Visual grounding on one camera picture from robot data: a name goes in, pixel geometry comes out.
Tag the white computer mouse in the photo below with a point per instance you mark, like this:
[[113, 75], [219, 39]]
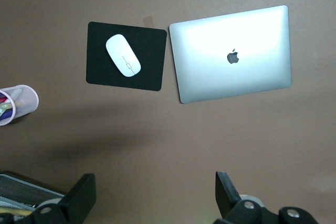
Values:
[[122, 54]]

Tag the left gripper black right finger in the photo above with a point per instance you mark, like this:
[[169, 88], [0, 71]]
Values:
[[228, 205]]

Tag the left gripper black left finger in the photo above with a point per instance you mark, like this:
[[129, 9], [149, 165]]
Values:
[[76, 197]]

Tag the purple pen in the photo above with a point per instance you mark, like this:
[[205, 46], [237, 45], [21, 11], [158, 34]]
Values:
[[6, 115]]

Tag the green pen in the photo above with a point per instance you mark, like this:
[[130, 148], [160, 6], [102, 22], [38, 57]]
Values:
[[4, 106]]

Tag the black mouse pad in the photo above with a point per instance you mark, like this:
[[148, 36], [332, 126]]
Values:
[[152, 64]]

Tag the silver laptop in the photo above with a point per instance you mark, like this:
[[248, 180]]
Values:
[[236, 77]]

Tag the pink mesh pen cup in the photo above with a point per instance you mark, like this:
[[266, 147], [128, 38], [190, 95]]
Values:
[[26, 103]]

